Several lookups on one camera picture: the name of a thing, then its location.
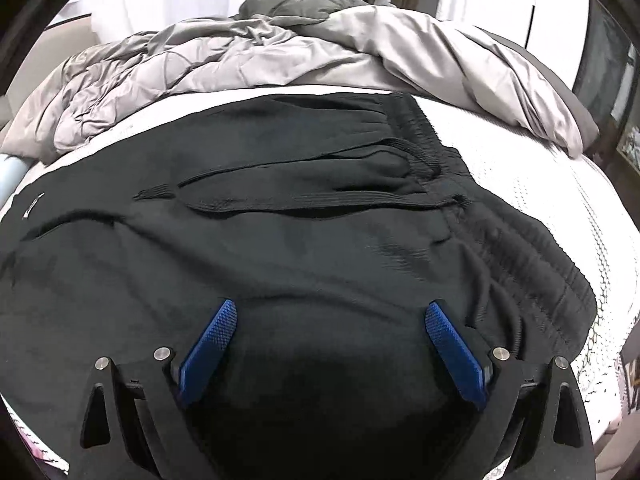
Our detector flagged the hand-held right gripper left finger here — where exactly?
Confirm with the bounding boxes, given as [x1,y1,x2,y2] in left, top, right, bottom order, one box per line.
[80,299,238,480]

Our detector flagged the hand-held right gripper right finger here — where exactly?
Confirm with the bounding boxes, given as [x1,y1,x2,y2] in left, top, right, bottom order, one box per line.
[424,299,585,480]

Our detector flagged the black pants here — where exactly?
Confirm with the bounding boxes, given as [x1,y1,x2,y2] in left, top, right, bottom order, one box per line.
[0,91,598,480]

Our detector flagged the white patterned mattress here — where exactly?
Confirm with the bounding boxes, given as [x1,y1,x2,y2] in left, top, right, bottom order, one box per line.
[0,91,640,477]

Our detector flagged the light blue bolster pillow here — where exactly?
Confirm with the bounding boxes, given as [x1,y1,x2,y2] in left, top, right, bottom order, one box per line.
[0,155,45,207]

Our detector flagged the grey comforter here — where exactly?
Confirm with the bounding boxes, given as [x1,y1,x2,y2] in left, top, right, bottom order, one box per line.
[0,4,586,167]

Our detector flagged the dark wooden cabinet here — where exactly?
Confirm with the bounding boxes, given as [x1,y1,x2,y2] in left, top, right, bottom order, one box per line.
[572,0,640,171]

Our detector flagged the dark grey pillow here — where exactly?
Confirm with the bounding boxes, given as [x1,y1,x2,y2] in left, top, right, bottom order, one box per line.
[238,0,362,26]

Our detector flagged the beige bed frame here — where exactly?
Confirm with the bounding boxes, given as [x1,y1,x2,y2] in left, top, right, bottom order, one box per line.
[0,16,103,143]

